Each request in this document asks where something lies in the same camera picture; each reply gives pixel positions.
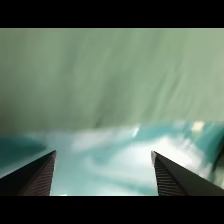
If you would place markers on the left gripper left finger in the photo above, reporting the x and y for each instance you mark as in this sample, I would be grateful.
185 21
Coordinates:
31 178

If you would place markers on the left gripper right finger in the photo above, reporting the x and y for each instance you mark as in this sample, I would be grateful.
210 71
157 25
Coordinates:
180 181

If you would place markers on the pale green garment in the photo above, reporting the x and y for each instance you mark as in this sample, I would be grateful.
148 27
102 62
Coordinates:
110 76

